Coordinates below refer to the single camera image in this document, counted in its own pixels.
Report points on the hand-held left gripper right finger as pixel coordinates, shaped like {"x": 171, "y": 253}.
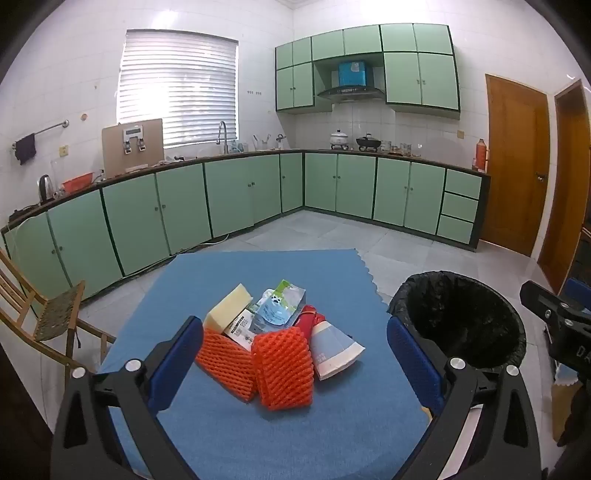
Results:
{"x": 411, "y": 360}

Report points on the white window blind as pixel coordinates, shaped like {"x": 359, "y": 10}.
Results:
{"x": 180, "y": 87}

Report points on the steel electric kettle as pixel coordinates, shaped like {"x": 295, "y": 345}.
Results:
{"x": 45, "y": 189}

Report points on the green kitchen cabinets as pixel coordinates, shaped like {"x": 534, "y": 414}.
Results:
{"x": 415, "y": 78}
{"x": 184, "y": 203}

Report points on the brown board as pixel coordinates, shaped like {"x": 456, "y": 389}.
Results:
{"x": 115, "y": 152}

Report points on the black lined trash bin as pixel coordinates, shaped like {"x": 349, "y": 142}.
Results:
{"x": 461, "y": 314}

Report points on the metal kitchen faucet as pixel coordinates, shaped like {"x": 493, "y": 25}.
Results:
{"x": 224, "y": 134}

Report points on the blue white paper cup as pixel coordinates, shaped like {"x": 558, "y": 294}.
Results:
{"x": 334, "y": 353}

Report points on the utensil holder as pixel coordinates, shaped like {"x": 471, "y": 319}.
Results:
{"x": 261, "y": 144}

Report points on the brown cardboard box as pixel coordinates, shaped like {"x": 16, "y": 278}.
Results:
{"x": 563, "y": 406}

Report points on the metal towel rail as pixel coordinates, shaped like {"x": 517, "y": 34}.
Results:
{"x": 51, "y": 128}

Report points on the black range hood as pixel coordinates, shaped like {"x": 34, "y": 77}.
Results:
{"x": 351, "y": 93}

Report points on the blue table mat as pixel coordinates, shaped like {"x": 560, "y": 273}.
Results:
{"x": 277, "y": 438}

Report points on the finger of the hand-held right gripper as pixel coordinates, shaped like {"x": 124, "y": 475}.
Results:
{"x": 540, "y": 300}
{"x": 579, "y": 293}

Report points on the red plastic bag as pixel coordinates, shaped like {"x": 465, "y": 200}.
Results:
{"x": 307, "y": 321}

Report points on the green lower kitchen cabinets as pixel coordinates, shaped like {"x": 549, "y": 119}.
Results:
{"x": 184, "y": 203}

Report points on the green upper kitchen cabinets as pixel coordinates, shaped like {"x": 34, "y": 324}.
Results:
{"x": 415, "y": 78}

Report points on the dark hanging towel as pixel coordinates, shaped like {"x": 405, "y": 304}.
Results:
{"x": 25, "y": 148}

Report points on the red plastic basin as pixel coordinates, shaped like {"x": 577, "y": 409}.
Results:
{"x": 77, "y": 182}

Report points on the orange foam fruit net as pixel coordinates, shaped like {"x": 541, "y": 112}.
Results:
{"x": 284, "y": 369}
{"x": 221, "y": 364}

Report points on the plain wooden door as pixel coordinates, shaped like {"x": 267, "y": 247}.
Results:
{"x": 568, "y": 184}

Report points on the white cooking pot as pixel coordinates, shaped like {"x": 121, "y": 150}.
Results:
{"x": 340, "y": 139}

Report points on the blue box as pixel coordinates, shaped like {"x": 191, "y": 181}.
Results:
{"x": 354, "y": 74}

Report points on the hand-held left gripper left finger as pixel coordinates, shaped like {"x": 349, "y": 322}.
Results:
{"x": 178, "y": 360}

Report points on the red thermos flask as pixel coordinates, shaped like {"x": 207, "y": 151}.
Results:
{"x": 481, "y": 154}

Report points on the light blue snack pouch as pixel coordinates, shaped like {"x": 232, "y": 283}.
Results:
{"x": 279, "y": 307}

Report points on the wooden chair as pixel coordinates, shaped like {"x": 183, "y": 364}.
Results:
{"x": 55, "y": 314}

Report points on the black wok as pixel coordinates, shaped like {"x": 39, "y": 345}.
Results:
{"x": 369, "y": 142}

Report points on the yellow sponge block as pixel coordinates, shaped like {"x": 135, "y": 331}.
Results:
{"x": 228, "y": 307}

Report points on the white green tissue packet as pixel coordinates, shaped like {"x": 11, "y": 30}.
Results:
{"x": 240, "y": 330}

